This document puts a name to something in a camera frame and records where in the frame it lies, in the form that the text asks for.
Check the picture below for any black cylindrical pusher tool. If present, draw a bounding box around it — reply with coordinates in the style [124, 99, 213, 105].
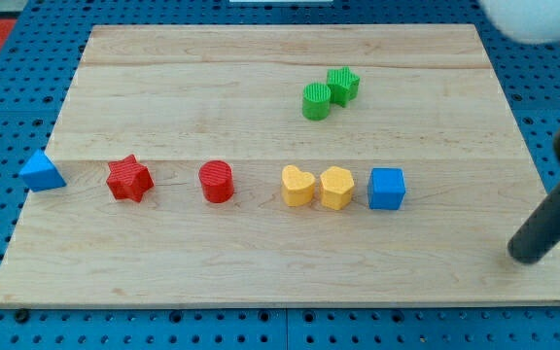
[507, 182, 560, 264]

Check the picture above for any green star block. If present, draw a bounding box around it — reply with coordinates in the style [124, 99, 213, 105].
[327, 66, 361, 107]

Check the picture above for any red star block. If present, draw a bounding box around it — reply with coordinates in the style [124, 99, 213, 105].
[106, 155, 155, 202]

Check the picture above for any blue cube block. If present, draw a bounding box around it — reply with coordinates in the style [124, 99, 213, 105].
[367, 168, 406, 210]

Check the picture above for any yellow hexagon block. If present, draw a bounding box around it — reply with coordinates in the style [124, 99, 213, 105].
[320, 166, 355, 210]

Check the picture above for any yellow heart block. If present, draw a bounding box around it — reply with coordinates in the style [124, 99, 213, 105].
[281, 165, 316, 207]

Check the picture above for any green cylinder block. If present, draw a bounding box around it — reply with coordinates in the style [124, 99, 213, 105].
[301, 83, 332, 121]

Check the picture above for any red cylinder block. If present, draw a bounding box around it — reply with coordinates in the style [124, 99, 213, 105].
[198, 160, 234, 203]

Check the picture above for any wooden board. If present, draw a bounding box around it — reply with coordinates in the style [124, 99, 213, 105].
[0, 24, 560, 309]

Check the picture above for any blue triangle block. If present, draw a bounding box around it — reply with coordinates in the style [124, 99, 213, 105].
[18, 149, 66, 192]

